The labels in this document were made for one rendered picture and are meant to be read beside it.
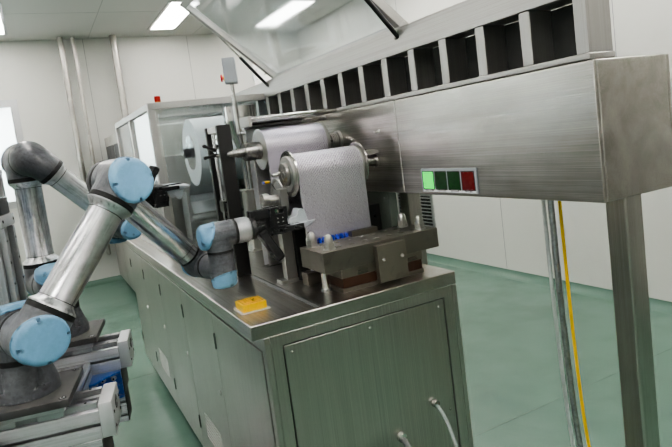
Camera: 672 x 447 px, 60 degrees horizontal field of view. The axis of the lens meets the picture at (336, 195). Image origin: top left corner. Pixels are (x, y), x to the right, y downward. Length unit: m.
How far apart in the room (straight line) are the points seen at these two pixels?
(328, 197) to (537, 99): 0.75
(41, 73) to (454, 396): 6.18
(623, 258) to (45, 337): 1.34
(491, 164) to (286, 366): 0.75
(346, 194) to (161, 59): 5.77
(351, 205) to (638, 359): 0.91
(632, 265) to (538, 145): 0.36
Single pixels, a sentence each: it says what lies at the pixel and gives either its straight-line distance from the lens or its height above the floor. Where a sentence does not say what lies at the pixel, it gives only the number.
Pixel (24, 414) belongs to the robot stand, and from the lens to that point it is 1.62.
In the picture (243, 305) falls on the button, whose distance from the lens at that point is 1.65.
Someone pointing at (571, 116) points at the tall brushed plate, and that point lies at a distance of 1.37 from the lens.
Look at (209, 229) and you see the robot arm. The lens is 1.70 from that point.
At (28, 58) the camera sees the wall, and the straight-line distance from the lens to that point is 7.33.
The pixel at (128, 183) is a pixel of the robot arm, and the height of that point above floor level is 1.30.
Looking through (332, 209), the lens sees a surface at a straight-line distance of 1.87.
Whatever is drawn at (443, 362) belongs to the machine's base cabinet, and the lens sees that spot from 1.87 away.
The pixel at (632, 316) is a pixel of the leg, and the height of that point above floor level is 0.84.
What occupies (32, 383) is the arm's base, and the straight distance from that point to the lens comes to 1.64.
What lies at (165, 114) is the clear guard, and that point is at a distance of 2.76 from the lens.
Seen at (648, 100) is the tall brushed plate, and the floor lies 1.34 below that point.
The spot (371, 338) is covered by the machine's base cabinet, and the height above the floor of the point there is 0.77.
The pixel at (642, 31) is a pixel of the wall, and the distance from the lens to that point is 4.10.
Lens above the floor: 1.35
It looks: 6 degrees down
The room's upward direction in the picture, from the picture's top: 7 degrees counter-clockwise
